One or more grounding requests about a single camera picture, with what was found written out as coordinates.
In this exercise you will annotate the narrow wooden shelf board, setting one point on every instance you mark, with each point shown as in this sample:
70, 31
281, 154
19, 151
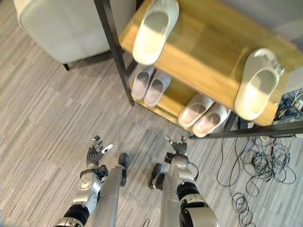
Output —
175, 91

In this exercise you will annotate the cream rubber slipper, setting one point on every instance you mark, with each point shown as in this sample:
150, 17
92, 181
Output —
154, 28
256, 87

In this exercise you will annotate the beige fabric slipper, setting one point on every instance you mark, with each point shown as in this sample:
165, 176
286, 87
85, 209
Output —
194, 110
209, 121

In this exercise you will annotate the robot leg silver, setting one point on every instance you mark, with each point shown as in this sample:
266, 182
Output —
110, 189
169, 196

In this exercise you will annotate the grey box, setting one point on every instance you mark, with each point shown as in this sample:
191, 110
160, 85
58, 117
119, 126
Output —
293, 81

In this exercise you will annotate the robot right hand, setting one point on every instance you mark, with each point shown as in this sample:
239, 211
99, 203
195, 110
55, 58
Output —
180, 149

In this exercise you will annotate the robot right foot dark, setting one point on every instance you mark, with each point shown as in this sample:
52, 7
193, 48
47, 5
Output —
156, 171

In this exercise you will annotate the robot left leg silver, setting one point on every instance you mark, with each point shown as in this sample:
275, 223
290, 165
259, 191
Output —
110, 189

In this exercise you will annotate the black metal rack frame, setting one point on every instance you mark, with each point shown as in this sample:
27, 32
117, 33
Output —
113, 47

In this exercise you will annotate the wide wooden shelf board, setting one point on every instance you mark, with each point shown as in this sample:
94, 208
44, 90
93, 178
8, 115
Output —
201, 47

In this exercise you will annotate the robot right leg silver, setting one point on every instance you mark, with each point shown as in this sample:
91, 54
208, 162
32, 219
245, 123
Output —
169, 196

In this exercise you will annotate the light grey armchair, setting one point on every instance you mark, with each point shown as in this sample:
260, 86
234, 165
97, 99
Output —
66, 26

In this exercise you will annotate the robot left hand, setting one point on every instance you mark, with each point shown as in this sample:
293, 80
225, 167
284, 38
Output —
92, 156

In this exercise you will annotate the robot left arm silver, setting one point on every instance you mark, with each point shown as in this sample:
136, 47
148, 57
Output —
86, 184

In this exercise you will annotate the grey fabric slipper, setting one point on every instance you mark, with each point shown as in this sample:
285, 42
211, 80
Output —
140, 82
155, 91

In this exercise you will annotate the robot left foot dark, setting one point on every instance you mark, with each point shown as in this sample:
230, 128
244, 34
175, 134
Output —
123, 159

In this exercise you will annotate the robot foot dark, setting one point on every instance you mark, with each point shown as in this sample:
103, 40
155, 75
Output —
156, 171
123, 159

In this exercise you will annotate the robot right arm silver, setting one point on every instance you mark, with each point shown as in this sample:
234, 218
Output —
184, 170

